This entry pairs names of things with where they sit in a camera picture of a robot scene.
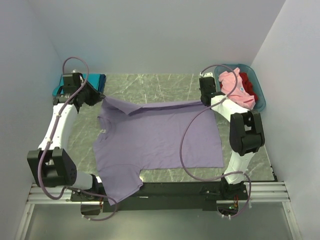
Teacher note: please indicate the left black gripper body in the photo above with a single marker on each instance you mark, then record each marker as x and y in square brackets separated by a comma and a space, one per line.
[90, 96]

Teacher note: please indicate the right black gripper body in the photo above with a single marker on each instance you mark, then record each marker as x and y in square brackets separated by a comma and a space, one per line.
[202, 95]

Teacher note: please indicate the purple t shirt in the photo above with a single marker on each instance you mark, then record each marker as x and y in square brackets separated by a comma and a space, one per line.
[163, 135]

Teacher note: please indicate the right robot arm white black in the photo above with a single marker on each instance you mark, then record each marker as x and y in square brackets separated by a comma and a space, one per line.
[246, 135]

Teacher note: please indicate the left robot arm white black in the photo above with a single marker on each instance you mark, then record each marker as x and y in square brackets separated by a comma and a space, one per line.
[50, 164]

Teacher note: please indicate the folded teal t shirt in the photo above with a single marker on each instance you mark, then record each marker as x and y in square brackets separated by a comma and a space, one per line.
[93, 79]

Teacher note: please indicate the folded dark blue t shirt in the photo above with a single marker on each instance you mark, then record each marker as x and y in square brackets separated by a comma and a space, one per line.
[101, 83]

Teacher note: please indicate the pink t shirt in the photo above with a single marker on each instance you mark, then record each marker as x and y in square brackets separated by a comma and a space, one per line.
[239, 95]

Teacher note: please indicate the red t shirt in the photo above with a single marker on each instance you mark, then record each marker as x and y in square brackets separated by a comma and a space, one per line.
[248, 86]

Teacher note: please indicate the black base beam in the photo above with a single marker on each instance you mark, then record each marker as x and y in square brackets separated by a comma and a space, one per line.
[183, 196]

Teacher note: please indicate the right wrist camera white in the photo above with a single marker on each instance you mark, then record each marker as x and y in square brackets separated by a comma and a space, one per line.
[204, 75]

